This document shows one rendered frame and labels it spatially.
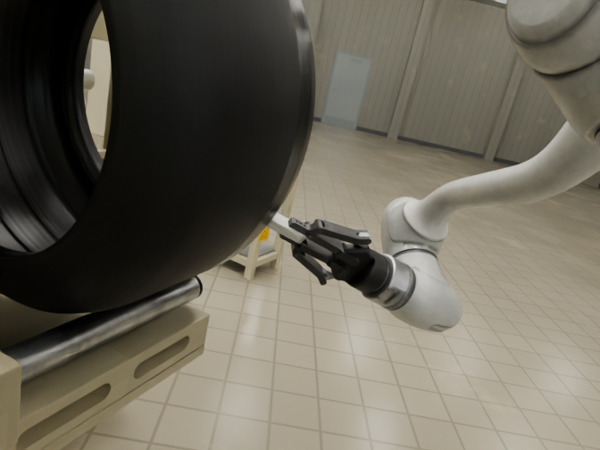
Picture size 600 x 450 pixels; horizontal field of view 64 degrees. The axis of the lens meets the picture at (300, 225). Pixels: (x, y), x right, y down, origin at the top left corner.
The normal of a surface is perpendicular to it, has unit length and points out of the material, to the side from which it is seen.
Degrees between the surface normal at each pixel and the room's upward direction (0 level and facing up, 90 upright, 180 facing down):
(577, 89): 123
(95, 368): 0
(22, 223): 27
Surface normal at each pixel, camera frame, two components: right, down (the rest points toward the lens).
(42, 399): 0.22, -0.93
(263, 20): 0.88, -0.09
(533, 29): -0.89, 0.31
